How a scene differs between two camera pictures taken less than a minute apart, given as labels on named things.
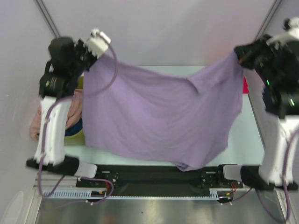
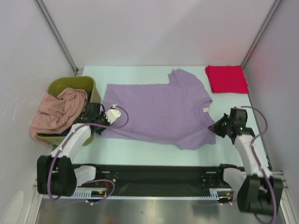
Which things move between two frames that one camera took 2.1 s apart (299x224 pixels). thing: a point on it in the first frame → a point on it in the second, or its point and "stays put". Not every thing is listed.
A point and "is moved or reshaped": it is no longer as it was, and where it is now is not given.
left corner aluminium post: x=45 y=16 stays put
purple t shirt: x=132 y=114 is moved or reshaped
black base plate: x=158 y=179 stays put
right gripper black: x=245 y=52 → x=215 y=127
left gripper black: x=81 y=45 → x=102 y=115
